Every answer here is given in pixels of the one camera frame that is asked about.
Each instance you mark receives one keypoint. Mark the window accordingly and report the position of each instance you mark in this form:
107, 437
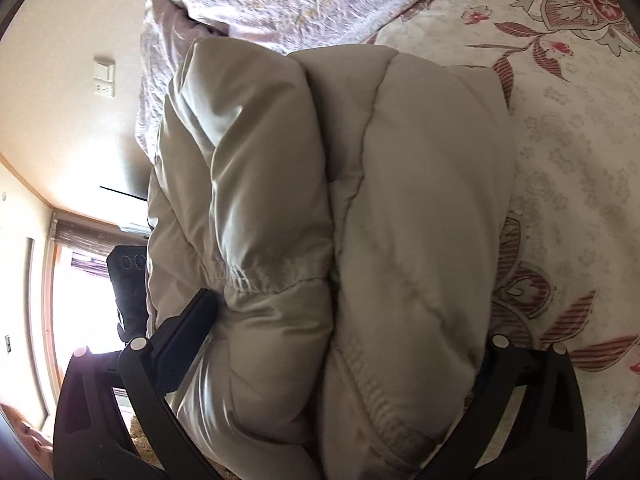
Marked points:
75, 310

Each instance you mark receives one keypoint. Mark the white wall switch plate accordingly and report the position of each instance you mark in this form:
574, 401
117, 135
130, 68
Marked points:
105, 79

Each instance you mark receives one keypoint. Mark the lilac patterned duvet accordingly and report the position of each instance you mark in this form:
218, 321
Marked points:
300, 0

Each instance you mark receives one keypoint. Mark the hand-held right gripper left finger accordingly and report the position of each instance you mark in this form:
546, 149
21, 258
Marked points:
185, 330

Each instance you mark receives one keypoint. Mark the cream puffer jacket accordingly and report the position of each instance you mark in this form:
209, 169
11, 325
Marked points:
400, 210

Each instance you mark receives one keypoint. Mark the floral bed sheet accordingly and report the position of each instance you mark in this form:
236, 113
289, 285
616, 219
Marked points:
575, 160

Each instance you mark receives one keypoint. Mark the striped window blind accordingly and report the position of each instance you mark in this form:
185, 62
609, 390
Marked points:
80, 250

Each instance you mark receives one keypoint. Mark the person's head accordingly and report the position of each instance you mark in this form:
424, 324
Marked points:
27, 440

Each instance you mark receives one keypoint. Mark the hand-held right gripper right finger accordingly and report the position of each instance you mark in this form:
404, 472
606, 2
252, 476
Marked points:
500, 360

